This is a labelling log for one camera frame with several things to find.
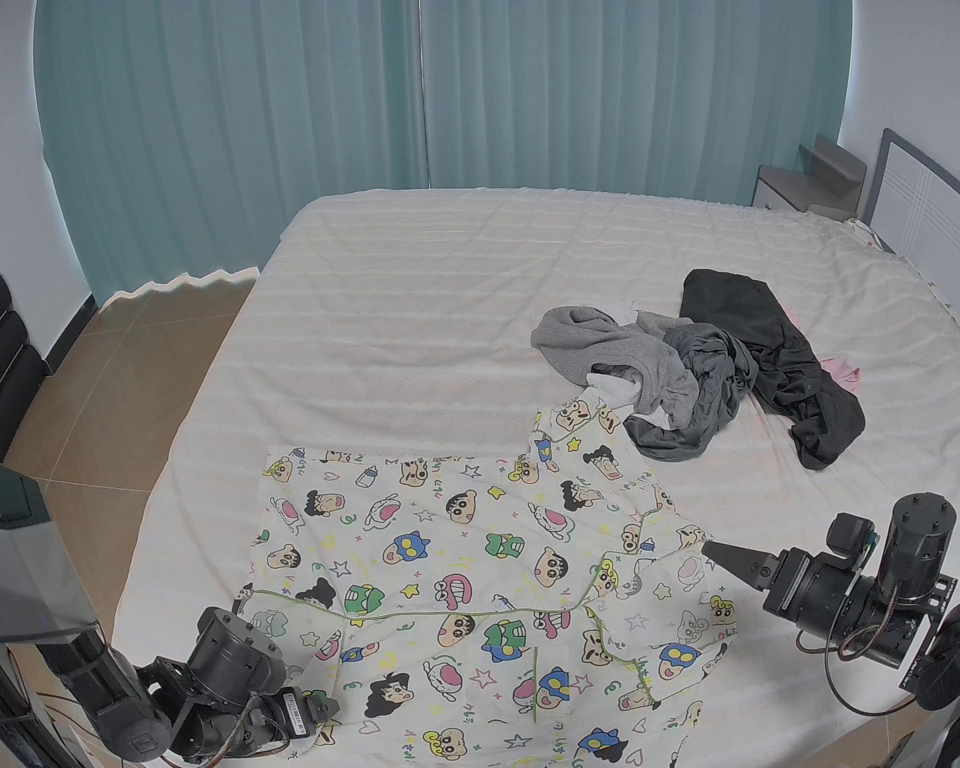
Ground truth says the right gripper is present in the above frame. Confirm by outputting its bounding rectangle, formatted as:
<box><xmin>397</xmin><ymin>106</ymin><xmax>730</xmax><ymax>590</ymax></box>
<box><xmin>763</xmin><ymin>547</ymin><xmax>864</xmax><ymax>639</ymax></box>

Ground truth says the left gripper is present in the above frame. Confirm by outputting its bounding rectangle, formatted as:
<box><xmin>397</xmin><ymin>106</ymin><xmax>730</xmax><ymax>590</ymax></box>
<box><xmin>255</xmin><ymin>686</ymin><xmax>345</xmax><ymax>751</ymax></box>

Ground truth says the white printed pyjama top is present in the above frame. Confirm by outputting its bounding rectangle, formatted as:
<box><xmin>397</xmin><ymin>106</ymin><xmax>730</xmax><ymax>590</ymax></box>
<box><xmin>232</xmin><ymin>397</ymin><xmax>740</xmax><ymax>768</ymax></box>

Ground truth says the bed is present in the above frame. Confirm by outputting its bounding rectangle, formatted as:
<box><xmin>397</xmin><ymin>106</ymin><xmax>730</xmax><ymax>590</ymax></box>
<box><xmin>97</xmin><ymin>127</ymin><xmax>960</xmax><ymax>768</ymax></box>

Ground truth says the dark grey garment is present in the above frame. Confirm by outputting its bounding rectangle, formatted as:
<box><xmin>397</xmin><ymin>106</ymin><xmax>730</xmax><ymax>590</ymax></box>
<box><xmin>624</xmin><ymin>321</ymin><xmax>760</xmax><ymax>464</ymax></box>

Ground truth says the pink garment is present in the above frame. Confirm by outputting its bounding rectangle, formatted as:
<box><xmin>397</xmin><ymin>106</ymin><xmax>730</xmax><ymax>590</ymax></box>
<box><xmin>780</xmin><ymin>300</ymin><xmax>864</xmax><ymax>396</ymax></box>

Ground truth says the black garment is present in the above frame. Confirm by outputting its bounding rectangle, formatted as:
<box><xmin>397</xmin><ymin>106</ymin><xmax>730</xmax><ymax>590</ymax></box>
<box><xmin>678</xmin><ymin>267</ymin><xmax>868</xmax><ymax>471</ymax></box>

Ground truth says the grey and white knit garment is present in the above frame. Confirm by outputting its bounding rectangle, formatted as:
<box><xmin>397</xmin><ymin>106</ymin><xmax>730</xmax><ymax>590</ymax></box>
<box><xmin>531</xmin><ymin>298</ymin><xmax>700</xmax><ymax>435</ymax></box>

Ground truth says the grey bedside table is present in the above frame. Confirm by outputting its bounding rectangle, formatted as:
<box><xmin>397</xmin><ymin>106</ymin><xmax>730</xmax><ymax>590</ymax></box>
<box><xmin>753</xmin><ymin>135</ymin><xmax>870</xmax><ymax>220</ymax></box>

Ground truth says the blue-green curtain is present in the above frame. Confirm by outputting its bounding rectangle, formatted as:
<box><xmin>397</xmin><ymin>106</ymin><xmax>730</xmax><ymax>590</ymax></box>
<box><xmin>420</xmin><ymin>0</ymin><xmax>856</xmax><ymax>204</ymax></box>
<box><xmin>33</xmin><ymin>0</ymin><xmax>429</xmax><ymax>305</ymax></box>

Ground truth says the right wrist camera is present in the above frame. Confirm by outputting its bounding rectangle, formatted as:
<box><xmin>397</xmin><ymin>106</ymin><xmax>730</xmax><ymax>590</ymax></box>
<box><xmin>825</xmin><ymin>512</ymin><xmax>879</xmax><ymax>575</ymax></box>

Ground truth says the black cable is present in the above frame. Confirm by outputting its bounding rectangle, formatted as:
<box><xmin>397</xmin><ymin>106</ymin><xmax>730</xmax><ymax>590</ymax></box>
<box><xmin>793</xmin><ymin>626</ymin><xmax>927</xmax><ymax>717</ymax></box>

